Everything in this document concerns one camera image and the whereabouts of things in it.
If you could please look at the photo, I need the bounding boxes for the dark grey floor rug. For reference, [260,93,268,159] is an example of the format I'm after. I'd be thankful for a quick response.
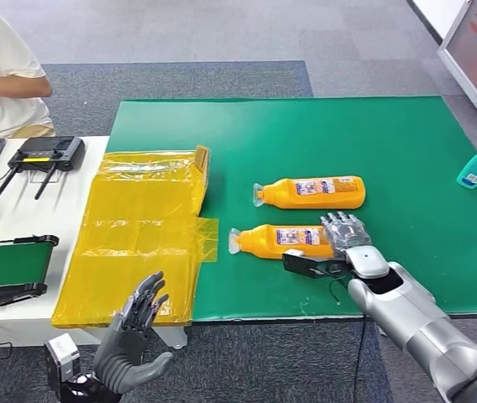
[0,60,394,403]

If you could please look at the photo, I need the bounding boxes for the yellow plastic wrapped cardboard box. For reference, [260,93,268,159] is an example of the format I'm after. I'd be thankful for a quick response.
[51,144,219,330]

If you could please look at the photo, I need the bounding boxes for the green table mat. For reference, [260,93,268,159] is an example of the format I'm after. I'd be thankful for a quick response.
[106,95,477,322]

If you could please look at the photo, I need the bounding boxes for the small green belt conveyor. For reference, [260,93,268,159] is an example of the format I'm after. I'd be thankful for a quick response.
[0,233,61,311]

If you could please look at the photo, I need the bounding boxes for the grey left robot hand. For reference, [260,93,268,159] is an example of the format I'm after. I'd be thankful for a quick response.
[92,271,175,396]

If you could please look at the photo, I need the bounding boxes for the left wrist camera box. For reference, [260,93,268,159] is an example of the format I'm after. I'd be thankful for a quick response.
[44,332,82,401]

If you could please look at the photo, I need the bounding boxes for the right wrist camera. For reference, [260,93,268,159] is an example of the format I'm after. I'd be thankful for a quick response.
[282,249,351,280]

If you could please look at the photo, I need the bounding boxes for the black remote controller with antennas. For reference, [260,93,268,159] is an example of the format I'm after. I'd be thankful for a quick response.
[0,136,86,202]

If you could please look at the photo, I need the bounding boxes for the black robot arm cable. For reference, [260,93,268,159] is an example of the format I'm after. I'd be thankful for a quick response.
[327,276,368,403]

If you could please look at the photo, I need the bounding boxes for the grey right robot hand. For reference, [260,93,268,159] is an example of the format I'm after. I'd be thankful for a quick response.
[320,211,373,259]

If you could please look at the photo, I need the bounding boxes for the orange bottle with clear cap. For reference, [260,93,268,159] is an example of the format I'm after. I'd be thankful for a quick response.
[252,175,367,212]
[228,223,335,261]

